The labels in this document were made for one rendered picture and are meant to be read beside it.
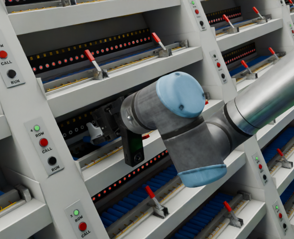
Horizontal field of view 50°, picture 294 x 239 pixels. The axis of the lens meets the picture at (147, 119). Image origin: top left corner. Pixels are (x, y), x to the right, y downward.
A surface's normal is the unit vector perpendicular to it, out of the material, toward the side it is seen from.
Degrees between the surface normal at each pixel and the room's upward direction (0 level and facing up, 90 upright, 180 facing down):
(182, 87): 82
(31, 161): 90
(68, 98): 107
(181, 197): 18
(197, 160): 88
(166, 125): 89
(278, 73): 59
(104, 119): 90
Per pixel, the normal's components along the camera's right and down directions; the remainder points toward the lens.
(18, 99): 0.62, -0.21
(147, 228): -0.19, -0.93
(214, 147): 0.72, -0.32
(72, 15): 0.71, 0.07
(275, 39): -0.68, 0.35
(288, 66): -0.81, -0.16
